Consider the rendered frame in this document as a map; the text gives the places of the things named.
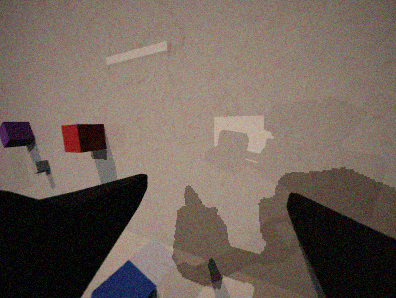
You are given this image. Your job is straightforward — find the red block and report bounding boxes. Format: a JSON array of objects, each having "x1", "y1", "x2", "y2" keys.
[{"x1": 62, "y1": 124, "x2": 107, "y2": 153}]

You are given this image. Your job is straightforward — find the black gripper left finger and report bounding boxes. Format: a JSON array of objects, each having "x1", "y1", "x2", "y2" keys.
[{"x1": 0, "y1": 174, "x2": 148, "y2": 298}]

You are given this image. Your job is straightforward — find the blue block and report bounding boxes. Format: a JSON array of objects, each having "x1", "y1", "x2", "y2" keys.
[{"x1": 90, "y1": 260, "x2": 156, "y2": 298}]

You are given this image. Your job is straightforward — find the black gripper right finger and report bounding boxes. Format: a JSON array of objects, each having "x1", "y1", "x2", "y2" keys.
[{"x1": 286, "y1": 193, "x2": 396, "y2": 298}]

